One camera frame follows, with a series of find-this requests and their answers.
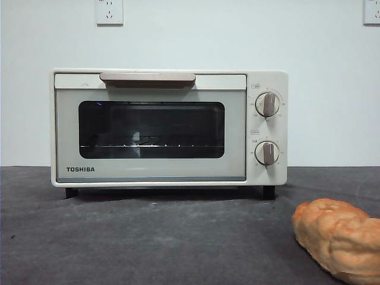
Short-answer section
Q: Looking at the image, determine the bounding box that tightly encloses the white wall socket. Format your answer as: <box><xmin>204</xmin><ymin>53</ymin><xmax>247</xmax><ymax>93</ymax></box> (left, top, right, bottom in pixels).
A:
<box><xmin>95</xmin><ymin>0</ymin><xmax>124</xmax><ymax>26</ymax></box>
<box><xmin>363</xmin><ymin>0</ymin><xmax>380</xmax><ymax>26</ymax></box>

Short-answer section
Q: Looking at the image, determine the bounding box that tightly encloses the cream oven knob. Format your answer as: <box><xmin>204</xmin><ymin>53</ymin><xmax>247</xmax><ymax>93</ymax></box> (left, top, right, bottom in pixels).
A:
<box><xmin>255</xmin><ymin>91</ymin><xmax>281</xmax><ymax>118</ymax></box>
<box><xmin>255</xmin><ymin>140</ymin><xmax>281</xmax><ymax>166</ymax></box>

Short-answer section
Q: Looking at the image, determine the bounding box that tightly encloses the golden bread loaf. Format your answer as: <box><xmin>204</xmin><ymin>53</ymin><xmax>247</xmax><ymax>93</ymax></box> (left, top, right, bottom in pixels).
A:
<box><xmin>291</xmin><ymin>198</ymin><xmax>380</xmax><ymax>285</ymax></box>

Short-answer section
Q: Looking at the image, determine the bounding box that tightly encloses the metal wire oven rack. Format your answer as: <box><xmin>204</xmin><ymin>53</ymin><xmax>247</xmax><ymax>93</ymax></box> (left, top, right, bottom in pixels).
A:
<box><xmin>80</xmin><ymin>143</ymin><xmax>222</xmax><ymax>150</ymax></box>

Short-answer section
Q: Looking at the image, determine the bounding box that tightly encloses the cream Toshiba toaster oven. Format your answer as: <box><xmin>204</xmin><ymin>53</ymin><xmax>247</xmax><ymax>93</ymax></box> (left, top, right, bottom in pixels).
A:
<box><xmin>49</xmin><ymin>68</ymin><xmax>289</xmax><ymax>200</ymax></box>

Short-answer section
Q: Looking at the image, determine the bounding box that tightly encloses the glass oven door with handle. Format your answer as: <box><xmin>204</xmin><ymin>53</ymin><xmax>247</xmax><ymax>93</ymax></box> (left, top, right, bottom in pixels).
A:
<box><xmin>54</xmin><ymin>72</ymin><xmax>248</xmax><ymax>182</ymax></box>

